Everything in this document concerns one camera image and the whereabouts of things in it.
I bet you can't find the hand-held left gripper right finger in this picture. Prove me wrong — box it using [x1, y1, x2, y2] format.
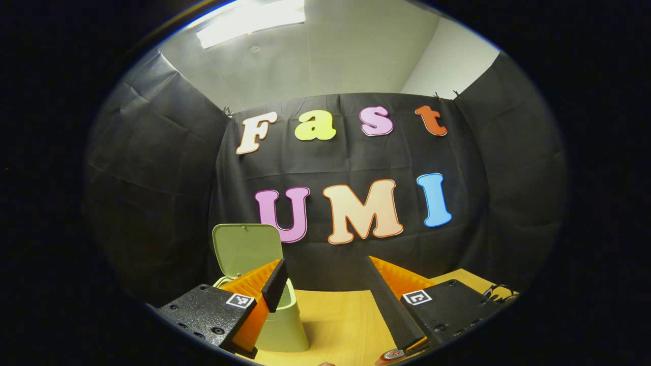
[364, 256, 504, 356]

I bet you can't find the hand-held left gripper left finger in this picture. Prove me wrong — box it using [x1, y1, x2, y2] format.
[155, 258, 289, 359]

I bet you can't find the red pop can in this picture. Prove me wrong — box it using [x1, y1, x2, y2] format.
[375, 347, 410, 366]

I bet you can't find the black backdrop cloth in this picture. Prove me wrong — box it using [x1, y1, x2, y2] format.
[84, 48, 568, 306]

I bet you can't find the wooden desktop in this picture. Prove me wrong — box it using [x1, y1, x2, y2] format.
[254, 268, 519, 366]

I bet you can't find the ceiling light panel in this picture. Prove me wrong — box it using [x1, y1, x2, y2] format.
[196, 0, 307, 50]

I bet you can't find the light green garbage bin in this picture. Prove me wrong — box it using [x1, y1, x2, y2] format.
[212, 224, 311, 353]

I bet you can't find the black cable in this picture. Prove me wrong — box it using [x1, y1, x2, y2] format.
[482, 284, 520, 304]

